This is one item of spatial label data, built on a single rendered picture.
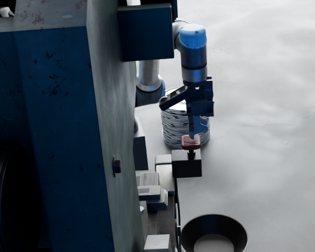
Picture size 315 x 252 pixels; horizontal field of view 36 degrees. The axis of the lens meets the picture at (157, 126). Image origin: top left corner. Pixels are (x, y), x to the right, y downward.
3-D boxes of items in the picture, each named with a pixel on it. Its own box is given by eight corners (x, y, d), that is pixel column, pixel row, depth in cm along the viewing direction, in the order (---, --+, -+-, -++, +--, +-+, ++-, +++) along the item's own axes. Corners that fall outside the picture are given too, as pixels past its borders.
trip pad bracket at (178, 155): (174, 194, 168) (170, 147, 158) (202, 192, 167) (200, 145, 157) (174, 205, 163) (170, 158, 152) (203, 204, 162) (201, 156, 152)
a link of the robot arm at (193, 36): (200, 20, 137) (211, 29, 130) (201, 55, 143) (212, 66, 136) (173, 24, 136) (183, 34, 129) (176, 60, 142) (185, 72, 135)
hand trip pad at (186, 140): (182, 153, 159) (180, 134, 155) (200, 152, 159) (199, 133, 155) (182, 166, 154) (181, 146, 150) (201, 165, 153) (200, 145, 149)
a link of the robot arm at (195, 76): (181, 71, 136) (180, 59, 143) (182, 85, 138) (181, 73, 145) (208, 69, 135) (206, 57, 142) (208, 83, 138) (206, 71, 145)
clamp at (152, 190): (109, 199, 140) (104, 170, 134) (167, 196, 139) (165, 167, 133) (107, 213, 134) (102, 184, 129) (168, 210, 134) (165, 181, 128)
